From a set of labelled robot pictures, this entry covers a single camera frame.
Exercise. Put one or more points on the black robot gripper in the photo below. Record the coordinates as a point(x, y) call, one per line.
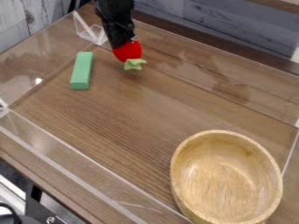
point(115, 13)

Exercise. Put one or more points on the red plush tomato toy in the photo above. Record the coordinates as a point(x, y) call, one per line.
point(130, 54)

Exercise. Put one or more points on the green rectangular block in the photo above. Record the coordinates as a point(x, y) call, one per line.
point(79, 80)

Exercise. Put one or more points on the round wooden bowl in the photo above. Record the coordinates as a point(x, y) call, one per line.
point(226, 179)

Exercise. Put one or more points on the clear acrylic corner bracket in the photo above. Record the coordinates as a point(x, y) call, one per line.
point(92, 33)

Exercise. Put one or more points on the clear acrylic enclosure wall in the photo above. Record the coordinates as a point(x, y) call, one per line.
point(96, 146)

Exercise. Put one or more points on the black table frame bracket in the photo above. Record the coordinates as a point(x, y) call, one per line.
point(36, 210)

